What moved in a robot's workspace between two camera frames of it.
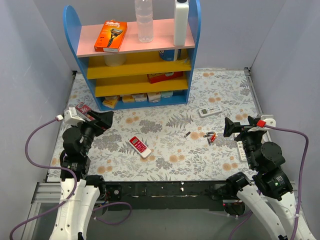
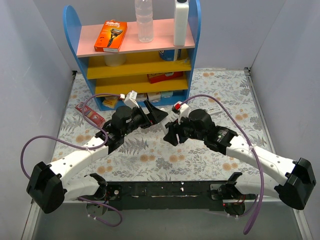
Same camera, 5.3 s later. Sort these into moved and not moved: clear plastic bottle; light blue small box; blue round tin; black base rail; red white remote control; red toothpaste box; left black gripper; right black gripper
Moved: red white remote control; left black gripper; right black gripper
Not moved: red toothpaste box; blue round tin; light blue small box; clear plastic bottle; black base rail
